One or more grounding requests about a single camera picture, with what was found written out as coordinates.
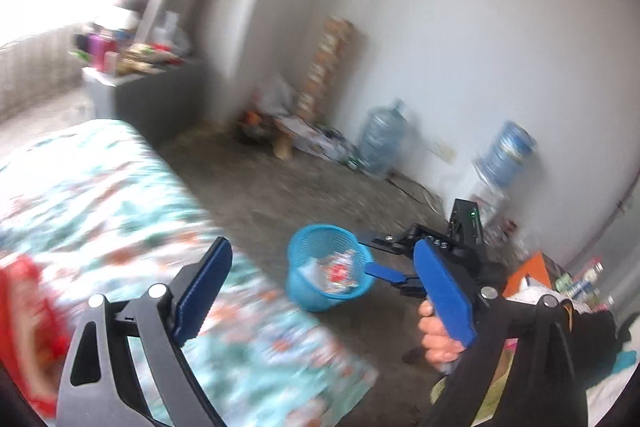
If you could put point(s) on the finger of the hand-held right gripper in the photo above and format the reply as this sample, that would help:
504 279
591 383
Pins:
385 241
390 276

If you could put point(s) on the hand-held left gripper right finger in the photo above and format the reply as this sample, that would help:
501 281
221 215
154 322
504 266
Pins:
445 292

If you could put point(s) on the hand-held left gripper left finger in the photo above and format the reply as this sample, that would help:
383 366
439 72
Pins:
200 297

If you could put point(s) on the orange snack wrapper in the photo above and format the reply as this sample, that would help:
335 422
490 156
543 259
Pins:
342 272

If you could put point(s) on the cream tissue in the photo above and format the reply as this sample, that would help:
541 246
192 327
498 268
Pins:
312 269

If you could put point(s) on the blue plastic mesh basket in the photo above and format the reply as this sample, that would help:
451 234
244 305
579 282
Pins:
305 289

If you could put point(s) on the person's right hand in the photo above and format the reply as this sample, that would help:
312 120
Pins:
432 337

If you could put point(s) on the white water dispenser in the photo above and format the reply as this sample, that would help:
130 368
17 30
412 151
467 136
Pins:
495 202

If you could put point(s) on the orange box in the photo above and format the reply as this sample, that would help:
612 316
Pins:
530 274

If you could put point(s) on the blue labelled water jug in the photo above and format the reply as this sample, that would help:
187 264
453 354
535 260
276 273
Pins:
505 152

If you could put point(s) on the empty blue water jug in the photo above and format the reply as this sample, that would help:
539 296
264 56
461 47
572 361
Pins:
382 137

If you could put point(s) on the yellow green cloth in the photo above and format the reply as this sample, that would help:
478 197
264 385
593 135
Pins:
500 382

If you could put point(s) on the row of green white cartons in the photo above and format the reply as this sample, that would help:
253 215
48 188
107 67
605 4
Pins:
580 287

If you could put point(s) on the flattened printed carton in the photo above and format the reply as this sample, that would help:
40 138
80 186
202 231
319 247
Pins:
315 139

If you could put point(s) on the floral turquoise quilt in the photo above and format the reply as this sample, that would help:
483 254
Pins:
100 207

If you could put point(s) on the wooden block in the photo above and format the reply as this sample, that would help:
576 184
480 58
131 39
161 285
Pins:
283 147

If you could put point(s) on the black cloth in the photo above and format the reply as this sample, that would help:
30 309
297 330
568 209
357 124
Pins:
595 327

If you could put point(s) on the red white plastic package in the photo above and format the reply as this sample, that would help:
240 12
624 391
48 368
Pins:
30 332

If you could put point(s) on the dark orange bundle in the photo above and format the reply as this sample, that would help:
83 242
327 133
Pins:
255 124

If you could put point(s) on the white plastic bag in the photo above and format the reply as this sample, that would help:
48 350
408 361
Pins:
277 94

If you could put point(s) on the grey white cabinet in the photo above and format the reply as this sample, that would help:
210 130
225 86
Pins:
160 102

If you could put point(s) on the clutter of bottles and packets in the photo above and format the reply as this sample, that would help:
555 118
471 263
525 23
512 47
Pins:
125 52

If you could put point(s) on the grey ribbed panel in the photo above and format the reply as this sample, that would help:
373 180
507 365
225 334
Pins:
35 72

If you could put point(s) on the wall socket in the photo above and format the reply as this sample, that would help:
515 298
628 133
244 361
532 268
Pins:
442 152

